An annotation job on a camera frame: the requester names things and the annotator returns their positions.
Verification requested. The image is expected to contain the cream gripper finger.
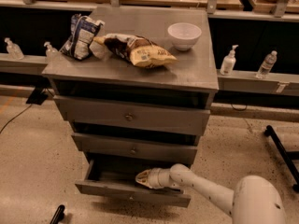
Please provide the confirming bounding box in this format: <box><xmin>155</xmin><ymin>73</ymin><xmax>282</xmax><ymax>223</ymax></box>
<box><xmin>135</xmin><ymin>169</ymin><xmax>152</xmax><ymax>181</ymax></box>
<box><xmin>136</xmin><ymin>180</ymin><xmax>153</xmax><ymax>189</ymax></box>

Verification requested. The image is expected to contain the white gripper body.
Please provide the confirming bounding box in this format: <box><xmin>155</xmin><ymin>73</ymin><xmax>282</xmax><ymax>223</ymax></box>
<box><xmin>148</xmin><ymin>168</ymin><xmax>171</xmax><ymax>189</ymax></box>

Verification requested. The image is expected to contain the grey bottom drawer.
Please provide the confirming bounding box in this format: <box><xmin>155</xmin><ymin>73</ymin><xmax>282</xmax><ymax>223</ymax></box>
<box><xmin>76</xmin><ymin>155</ymin><xmax>191</xmax><ymax>207</ymax></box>

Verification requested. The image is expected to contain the grey drawer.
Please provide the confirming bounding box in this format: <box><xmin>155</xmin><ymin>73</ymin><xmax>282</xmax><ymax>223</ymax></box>
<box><xmin>54</xmin><ymin>95</ymin><xmax>210</xmax><ymax>135</ymax></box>
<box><xmin>72</xmin><ymin>133</ymin><xmax>197</xmax><ymax>164</ymax></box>
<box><xmin>76</xmin><ymin>155</ymin><xmax>191</xmax><ymax>207</ymax></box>

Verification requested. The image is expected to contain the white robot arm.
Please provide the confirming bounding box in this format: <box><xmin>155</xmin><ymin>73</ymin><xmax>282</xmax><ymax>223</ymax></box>
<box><xmin>135</xmin><ymin>164</ymin><xmax>287</xmax><ymax>224</ymax></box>

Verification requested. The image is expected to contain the grey middle drawer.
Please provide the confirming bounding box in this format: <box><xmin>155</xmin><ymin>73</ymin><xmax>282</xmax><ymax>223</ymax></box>
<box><xmin>72</xmin><ymin>133</ymin><xmax>197</xmax><ymax>164</ymax></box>

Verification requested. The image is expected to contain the grey top drawer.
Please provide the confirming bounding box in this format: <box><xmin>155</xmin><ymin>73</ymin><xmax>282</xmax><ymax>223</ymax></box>
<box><xmin>54</xmin><ymin>95</ymin><xmax>210</xmax><ymax>135</ymax></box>

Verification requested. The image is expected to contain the grey drawer cabinet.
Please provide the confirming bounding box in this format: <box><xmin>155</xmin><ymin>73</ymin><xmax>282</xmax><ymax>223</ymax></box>
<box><xmin>41</xmin><ymin>6</ymin><xmax>220</xmax><ymax>173</ymax></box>

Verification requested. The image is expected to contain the black stand leg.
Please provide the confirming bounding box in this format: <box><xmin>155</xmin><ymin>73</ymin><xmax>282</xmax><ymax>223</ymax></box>
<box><xmin>263</xmin><ymin>125</ymin><xmax>299</xmax><ymax>193</ymax></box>

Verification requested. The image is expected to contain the yellow brown chip bag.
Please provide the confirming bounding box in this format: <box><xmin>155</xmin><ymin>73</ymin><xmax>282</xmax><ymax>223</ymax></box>
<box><xmin>93</xmin><ymin>33</ymin><xmax>178</xmax><ymax>68</ymax></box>

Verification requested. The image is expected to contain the white pump lotion bottle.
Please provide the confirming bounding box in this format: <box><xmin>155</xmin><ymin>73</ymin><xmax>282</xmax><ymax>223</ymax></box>
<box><xmin>220</xmin><ymin>45</ymin><xmax>237</xmax><ymax>76</ymax></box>

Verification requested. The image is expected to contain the black power adapter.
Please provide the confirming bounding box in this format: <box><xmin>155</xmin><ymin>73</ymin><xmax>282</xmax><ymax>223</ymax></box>
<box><xmin>26</xmin><ymin>88</ymin><xmax>48</xmax><ymax>105</ymax></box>

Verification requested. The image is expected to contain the white bowl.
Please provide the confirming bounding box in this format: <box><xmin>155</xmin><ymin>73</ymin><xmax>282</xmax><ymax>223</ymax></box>
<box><xmin>167</xmin><ymin>22</ymin><xmax>202</xmax><ymax>51</ymax></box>

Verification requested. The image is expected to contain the clear pump sanitizer bottle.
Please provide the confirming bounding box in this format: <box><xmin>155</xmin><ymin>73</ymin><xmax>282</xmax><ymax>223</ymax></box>
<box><xmin>44</xmin><ymin>41</ymin><xmax>58</xmax><ymax>63</ymax></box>

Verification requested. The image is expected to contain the blue white chip bag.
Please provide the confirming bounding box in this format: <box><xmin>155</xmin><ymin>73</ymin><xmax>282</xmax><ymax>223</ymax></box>
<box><xmin>60</xmin><ymin>14</ymin><xmax>105</xmax><ymax>61</ymax></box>

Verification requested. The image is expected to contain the clear water bottle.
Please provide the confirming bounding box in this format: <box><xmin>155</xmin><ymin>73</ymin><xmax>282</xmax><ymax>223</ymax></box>
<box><xmin>255</xmin><ymin>50</ymin><xmax>278</xmax><ymax>79</ymax></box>

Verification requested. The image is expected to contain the far left clear sanitizer bottle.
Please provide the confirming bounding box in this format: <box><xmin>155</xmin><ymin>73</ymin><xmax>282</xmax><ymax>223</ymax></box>
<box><xmin>5</xmin><ymin>37</ymin><xmax>24</xmax><ymax>60</ymax></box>

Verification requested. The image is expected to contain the black handle bottom edge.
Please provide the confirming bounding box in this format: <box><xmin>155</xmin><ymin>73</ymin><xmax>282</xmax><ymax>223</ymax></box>
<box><xmin>50</xmin><ymin>204</ymin><xmax>65</xmax><ymax>224</ymax></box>

